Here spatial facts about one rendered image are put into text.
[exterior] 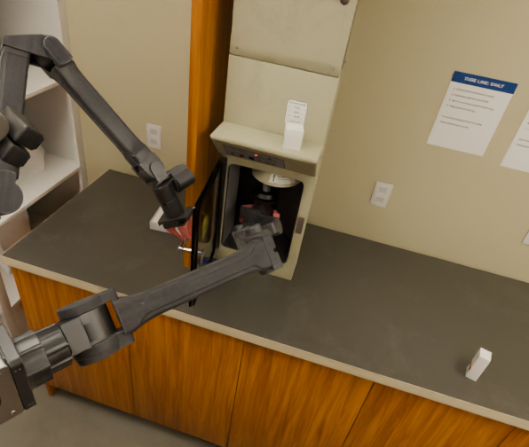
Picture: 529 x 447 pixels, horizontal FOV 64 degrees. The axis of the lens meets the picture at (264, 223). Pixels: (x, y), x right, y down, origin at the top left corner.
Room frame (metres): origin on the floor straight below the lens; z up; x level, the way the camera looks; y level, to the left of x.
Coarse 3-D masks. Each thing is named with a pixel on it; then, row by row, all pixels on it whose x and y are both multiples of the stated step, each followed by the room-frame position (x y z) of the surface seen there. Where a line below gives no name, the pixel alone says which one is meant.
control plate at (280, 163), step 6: (228, 150) 1.17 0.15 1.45; (234, 150) 1.16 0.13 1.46; (240, 150) 1.14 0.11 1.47; (240, 156) 1.19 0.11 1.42; (246, 156) 1.17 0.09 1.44; (252, 156) 1.16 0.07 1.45; (258, 156) 1.15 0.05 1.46; (264, 156) 1.13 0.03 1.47; (270, 156) 1.12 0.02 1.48; (264, 162) 1.18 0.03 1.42; (270, 162) 1.16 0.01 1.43; (276, 162) 1.15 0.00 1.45; (282, 162) 1.13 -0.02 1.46; (282, 168) 1.17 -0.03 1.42
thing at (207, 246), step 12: (216, 168) 1.15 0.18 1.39; (216, 180) 1.15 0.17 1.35; (216, 192) 1.17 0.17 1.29; (204, 204) 1.02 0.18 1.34; (216, 204) 1.18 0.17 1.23; (204, 216) 1.03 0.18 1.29; (192, 228) 0.92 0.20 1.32; (204, 228) 1.04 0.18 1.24; (192, 240) 0.92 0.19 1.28; (204, 240) 1.05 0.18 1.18; (192, 252) 0.92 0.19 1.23; (204, 252) 1.06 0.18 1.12; (192, 264) 0.92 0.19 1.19; (204, 264) 1.07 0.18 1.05
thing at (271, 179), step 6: (258, 174) 1.26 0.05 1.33; (264, 174) 1.25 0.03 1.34; (270, 174) 1.24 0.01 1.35; (258, 180) 1.24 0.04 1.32; (264, 180) 1.24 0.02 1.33; (270, 180) 1.23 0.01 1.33; (276, 180) 1.23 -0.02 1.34; (282, 180) 1.23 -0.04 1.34; (288, 180) 1.24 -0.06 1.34; (294, 180) 1.26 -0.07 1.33; (276, 186) 1.22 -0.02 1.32; (282, 186) 1.23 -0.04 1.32; (288, 186) 1.24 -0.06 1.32
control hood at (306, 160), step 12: (216, 132) 1.15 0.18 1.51; (228, 132) 1.16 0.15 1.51; (240, 132) 1.18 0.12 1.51; (252, 132) 1.19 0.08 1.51; (264, 132) 1.21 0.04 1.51; (216, 144) 1.16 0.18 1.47; (228, 144) 1.13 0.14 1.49; (240, 144) 1.11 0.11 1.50; (252, 144) 1.11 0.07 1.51; (264, 144) 1.13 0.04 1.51; (276, 144) 1.14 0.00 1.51; (312, 144) 1.18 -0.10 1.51; (276, 156) 1.11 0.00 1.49; (288, 156) 1.09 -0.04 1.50; (300, 156) 1.09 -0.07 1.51; (312, 156) 1.10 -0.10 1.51; (288, 168) 1.16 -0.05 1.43; (300, 168) 1.13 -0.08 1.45; (312, 168) 1.11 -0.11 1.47
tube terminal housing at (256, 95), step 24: (240, 72) 1.24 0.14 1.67; (264, 72) 1.22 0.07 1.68; (288, 72) 1.21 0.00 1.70; (312, 72) 1.21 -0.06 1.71; (240, 96) 1.24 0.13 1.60; (264, 96) 1.22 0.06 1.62; (288, 96) 1.21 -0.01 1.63; (312, 96) 1.20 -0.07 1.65; (336, 96) 1.28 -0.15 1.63; (240, 120) 1.23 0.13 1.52; (264, 120) 1.22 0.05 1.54; (312, 120) 1.20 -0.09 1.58; (264, 168) 1.22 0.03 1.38; (312, 192) 1.24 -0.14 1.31; (288, 264) 1.19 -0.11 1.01
